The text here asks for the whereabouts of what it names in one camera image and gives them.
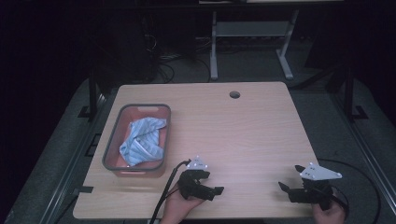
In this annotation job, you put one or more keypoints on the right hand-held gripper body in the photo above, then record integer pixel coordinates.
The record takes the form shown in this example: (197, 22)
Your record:
(316, 186)

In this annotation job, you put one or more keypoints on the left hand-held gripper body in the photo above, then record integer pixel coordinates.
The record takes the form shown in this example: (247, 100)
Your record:
(193, 185)

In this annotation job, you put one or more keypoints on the blue striped cloth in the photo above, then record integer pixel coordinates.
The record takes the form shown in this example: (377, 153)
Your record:
(141, 146)

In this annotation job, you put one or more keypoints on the pink basket with grey rim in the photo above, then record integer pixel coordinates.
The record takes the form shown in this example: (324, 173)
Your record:
(113, 146)

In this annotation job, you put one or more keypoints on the person's left hand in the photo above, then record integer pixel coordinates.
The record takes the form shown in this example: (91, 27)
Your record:
(179, 208)

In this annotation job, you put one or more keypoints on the person's right hand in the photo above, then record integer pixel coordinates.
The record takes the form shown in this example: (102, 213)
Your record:
(330, 216)

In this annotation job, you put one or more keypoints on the black metal stand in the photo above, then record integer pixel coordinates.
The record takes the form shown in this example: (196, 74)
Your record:
(349, 93)
(92, 93)

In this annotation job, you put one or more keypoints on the aluminium frame rail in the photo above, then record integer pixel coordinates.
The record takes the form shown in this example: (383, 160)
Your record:
(73, 165)
(367, 155)

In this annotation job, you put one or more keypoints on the white metal desk frame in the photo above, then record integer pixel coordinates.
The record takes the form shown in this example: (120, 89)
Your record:
(252, 29)

